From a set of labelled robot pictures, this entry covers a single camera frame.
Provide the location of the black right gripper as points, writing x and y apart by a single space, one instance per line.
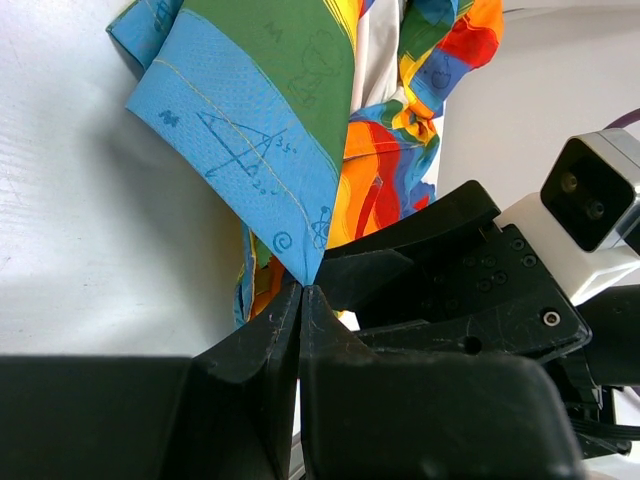
494 297

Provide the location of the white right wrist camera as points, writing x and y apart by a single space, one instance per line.
584 222

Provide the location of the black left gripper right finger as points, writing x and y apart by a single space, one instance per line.
427 416

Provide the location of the rainbow striped jacket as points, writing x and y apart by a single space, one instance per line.
315 121

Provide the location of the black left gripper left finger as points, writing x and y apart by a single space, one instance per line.
244 391

